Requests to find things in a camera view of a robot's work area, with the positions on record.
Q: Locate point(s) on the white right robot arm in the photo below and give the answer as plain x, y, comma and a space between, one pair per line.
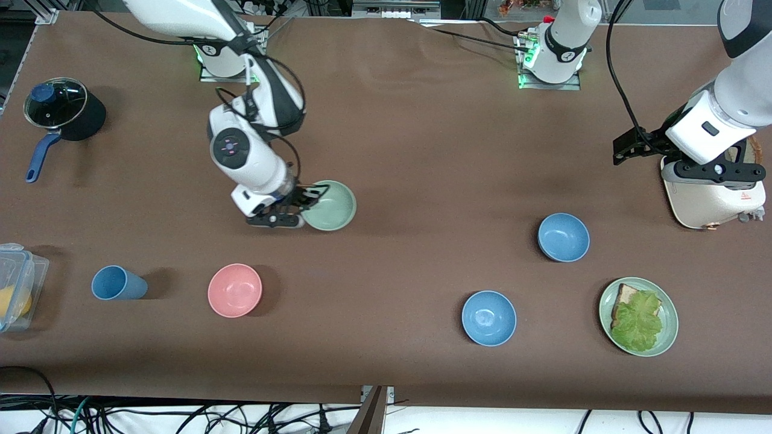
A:
253, 163

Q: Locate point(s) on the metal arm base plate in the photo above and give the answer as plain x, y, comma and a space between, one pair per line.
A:
208, 77
552, 86

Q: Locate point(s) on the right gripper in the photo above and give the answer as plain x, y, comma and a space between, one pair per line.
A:
298, 196

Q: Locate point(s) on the green plate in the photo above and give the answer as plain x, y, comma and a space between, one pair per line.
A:
669, 322

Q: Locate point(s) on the clear plastic container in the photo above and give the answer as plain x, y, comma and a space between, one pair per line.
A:
21, 265

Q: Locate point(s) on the dark table support post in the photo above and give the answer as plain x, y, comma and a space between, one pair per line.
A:
369, 416

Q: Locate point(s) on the brown table cloth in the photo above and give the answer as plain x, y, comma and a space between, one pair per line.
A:
422, 150

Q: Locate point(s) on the cream white toaster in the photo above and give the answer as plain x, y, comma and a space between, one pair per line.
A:
711, 205

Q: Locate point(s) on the glass lid blue knob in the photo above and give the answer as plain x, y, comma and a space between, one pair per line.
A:
54, 102

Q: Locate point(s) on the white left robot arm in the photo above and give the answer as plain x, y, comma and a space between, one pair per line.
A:
739, 84

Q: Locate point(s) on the toast bread slice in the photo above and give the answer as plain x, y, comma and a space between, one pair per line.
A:
626, 294

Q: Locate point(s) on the blue bowl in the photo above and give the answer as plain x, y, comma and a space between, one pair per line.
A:
489, 318
564, 237

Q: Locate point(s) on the pink bowl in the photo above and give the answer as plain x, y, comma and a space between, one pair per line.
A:
234, 290

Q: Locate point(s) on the blue cup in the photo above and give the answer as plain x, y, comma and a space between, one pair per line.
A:
117, 283

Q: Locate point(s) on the green bowl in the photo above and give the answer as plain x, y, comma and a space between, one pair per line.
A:
335, 208

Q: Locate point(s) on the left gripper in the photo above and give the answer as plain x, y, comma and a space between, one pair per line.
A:
653, 144

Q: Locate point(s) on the aluminium frame rail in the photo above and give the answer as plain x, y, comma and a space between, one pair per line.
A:
395, 9

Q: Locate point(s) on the yellow fruit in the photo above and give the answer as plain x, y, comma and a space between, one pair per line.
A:
12, 301

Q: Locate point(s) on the green lettuce leaf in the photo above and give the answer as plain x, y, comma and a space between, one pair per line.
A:
638, 325

